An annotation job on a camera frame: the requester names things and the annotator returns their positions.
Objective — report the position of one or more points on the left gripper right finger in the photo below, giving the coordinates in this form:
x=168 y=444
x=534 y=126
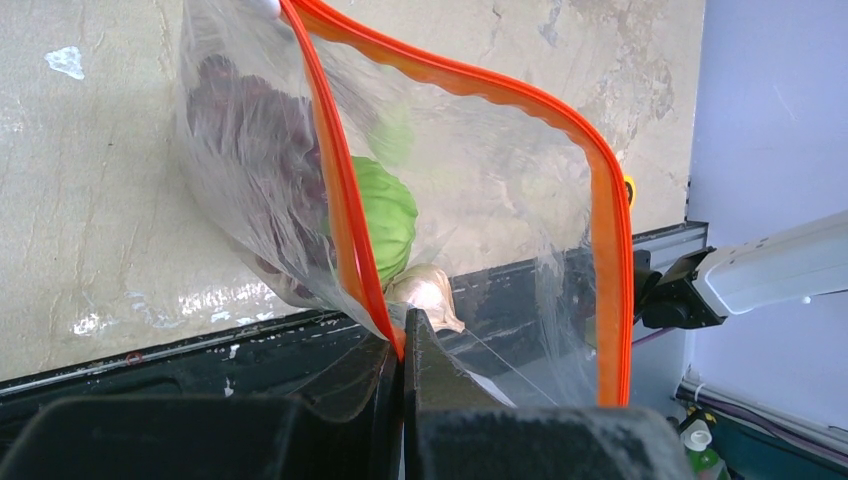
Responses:
x=454 y=429

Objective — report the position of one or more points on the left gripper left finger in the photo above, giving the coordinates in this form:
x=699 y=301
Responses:
x=343 y=424

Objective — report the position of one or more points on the garlic bulb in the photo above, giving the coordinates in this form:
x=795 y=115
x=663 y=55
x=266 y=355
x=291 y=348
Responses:
x=427 y=287

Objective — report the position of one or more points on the green cabbage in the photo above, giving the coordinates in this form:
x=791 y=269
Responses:
x=391 y=214

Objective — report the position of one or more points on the clear orange zip bag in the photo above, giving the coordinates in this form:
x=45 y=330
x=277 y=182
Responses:
x=501 y=171

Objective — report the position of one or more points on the red grape bunch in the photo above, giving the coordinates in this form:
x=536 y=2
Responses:
x=256 y=162

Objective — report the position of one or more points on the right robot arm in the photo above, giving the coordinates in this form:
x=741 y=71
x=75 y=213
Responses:
x=702 y=289

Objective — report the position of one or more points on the yellow tape measure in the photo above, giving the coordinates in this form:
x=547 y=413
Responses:
x=630 y=190

